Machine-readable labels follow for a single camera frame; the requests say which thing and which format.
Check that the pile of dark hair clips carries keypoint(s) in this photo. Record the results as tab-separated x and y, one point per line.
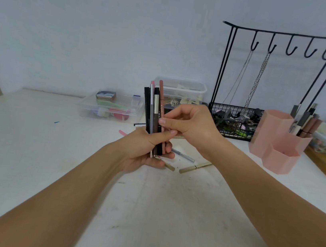
233	121

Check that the red makeup puff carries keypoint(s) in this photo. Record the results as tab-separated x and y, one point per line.
119	114

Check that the person's left forearm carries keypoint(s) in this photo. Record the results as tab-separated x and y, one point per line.
49	202

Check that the square makeup compact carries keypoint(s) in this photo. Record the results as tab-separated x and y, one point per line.
106	95

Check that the person's left hand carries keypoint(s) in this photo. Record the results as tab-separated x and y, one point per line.
135	151

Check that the person's left thumb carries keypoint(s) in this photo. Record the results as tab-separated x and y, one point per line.
161	136

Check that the dark brown cosmetic pencil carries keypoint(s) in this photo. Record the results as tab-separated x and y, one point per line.
156	111

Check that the reddish brown lip pencil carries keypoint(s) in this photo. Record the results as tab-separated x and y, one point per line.
160	100

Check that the black cosmetic pencil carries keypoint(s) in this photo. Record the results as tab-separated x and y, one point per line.
146	107

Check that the person's right thumb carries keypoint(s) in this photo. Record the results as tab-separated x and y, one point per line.
170	123

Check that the grey cosmetic tube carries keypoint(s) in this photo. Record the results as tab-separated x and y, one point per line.
304	117

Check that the brown lipstick tube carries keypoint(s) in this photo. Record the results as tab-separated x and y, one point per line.
312	124

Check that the long beige cosmetic pencil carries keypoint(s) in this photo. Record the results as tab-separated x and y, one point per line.
194	167

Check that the short beige cosmetic pencil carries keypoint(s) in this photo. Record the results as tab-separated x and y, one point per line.
169	166

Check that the silver cosmetic pencil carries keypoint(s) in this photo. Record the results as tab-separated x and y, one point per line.
184	155

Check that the person's right hand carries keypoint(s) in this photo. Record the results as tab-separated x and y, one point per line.
198	130

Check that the white pencil with black cap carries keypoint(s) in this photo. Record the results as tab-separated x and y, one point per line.
294	119

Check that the clear lidded plastic container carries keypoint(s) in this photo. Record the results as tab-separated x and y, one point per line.
179	89

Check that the pink hexagonal pen holder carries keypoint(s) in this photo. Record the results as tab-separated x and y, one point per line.
273	137

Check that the clear flat plastic box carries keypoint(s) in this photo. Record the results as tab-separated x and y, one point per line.
107	109

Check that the person's right forearm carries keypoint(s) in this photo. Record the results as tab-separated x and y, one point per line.
274	210

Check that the pink cosmetic pencil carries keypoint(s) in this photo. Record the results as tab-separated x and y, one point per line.
122	133

